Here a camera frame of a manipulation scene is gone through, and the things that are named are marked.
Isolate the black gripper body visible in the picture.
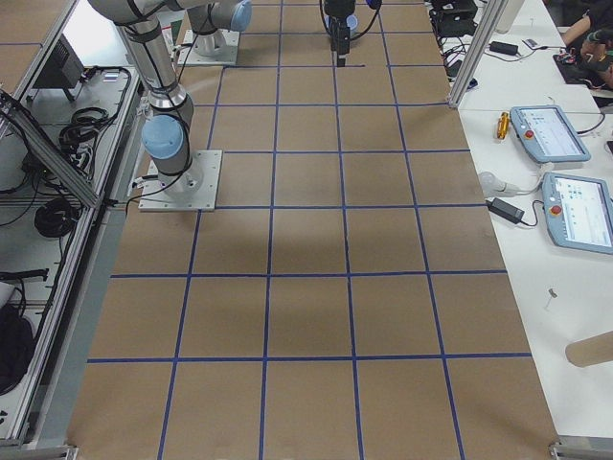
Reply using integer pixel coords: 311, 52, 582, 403
320, 0, 355, 51

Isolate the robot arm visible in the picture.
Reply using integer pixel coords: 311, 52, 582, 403
184, 1, 355, 67
90, 1, 203, 196

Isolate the blue bowl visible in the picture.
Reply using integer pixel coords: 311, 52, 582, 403
324, 14, 359, 35

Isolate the gold cylinder tool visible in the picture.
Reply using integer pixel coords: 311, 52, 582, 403
496, 111, 510, 140

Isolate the white light bulb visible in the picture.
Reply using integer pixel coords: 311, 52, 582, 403
478, 172, 520, 197

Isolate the teach pendant far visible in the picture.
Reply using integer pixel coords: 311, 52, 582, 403
510, 105, 591, 164

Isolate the teach pendant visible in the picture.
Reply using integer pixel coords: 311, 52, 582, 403
541, 172, 612, 255
510, 105, 591, 164

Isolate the black power adapter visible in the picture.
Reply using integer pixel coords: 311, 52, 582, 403
486, 197, 525, 224

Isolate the teach pendant near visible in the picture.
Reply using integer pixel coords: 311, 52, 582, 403
541, 172, 612, 255

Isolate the cardboard tube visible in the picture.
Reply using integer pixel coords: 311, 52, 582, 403
565, 331, 613, 368

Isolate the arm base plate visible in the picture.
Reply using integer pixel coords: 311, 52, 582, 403
138, 149, 223, 212
176, 29, 240, 66

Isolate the aluminium frame post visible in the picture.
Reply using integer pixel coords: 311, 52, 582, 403
447, 0, 508, 108

